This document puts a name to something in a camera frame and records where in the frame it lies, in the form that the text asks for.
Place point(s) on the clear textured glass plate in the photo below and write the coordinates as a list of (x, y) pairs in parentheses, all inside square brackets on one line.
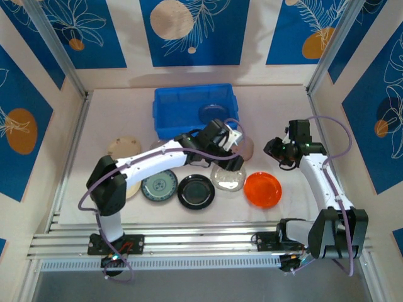
[(228, 182)]

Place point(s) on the aluminium frame post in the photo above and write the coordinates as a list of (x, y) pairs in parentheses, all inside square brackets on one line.
[(340, 44), (60, 53)]

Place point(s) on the black glossy plate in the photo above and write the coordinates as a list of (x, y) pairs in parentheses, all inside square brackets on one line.
[(196, 192)]

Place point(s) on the blue plastic bin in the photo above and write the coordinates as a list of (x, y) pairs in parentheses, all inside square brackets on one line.
[(176, 107)]

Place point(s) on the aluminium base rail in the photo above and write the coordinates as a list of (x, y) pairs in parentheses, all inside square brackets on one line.
[(201, 242)]

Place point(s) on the blue and white patterned plate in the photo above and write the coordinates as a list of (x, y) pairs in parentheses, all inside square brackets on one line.
[(159, 185)]

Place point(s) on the aluminium side rail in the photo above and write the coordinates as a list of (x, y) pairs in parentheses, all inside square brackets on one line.
[(74, 151), (321, 126)]

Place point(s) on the orange plastic plate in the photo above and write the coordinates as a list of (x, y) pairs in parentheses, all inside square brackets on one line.
[(263, 190)]

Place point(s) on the cream plate with calligraphy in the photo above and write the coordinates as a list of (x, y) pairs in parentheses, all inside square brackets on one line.
[(133, 190)]

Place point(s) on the beige wooden plate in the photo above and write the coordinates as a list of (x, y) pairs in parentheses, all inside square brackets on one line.
[(124, 146)]

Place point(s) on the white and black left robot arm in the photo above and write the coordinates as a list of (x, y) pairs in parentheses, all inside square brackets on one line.
[(151, 160)]

